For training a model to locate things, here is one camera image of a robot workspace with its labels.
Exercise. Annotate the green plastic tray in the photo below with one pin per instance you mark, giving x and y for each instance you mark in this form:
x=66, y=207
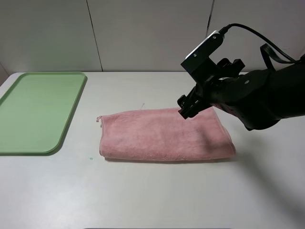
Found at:
x=36, y=110

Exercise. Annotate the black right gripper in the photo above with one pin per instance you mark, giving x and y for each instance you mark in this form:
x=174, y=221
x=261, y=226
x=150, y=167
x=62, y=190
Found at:
x=200, y=96

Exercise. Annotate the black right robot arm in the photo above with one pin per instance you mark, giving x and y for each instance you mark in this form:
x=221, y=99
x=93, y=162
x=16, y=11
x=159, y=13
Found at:
x=259, y=99

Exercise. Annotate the pink towel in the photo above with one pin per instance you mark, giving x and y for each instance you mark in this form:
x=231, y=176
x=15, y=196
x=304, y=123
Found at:
x=163, y=135

